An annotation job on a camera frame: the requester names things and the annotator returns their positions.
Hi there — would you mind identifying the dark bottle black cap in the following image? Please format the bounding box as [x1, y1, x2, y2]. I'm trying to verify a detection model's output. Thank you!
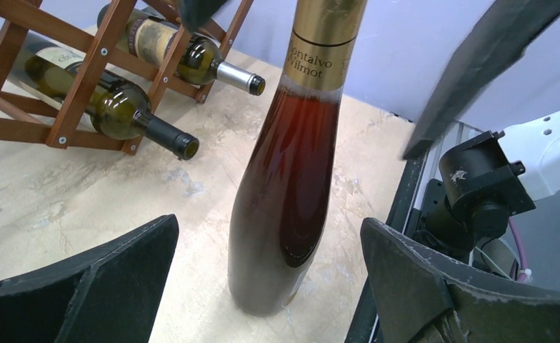
[8, 33, 199, 160]

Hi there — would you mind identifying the green bottle silver neck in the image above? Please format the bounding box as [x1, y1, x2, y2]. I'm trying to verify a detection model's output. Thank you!
[116, 9, 266, 96]

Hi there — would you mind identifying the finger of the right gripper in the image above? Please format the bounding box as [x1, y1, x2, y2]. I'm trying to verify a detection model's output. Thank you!
[176, 0, 229, 32]
[402, 0, 560, 160]

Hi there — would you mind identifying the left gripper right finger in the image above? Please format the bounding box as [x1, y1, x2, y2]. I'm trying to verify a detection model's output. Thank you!
[360, 218, 560, 342]

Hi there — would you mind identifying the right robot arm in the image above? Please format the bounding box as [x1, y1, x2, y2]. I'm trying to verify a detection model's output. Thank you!
[229, 1, 560, 267]

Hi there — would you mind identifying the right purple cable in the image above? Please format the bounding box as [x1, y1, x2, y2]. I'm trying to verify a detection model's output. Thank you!
[506, 217, 531, 284]

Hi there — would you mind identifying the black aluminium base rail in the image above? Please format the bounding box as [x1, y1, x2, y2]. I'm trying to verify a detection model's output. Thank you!
[344, 120, 484, 343]

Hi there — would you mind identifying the red wine bottle gold cap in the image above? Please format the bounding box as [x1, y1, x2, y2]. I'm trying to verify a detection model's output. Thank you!
[228, 0, 366, 317]

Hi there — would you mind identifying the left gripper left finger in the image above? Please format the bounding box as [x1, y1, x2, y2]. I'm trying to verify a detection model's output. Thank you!
[0, 214, 179, 342]

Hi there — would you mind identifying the wooden wine rack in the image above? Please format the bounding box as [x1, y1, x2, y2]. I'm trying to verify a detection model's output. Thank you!
[0, 1, 251, 154]

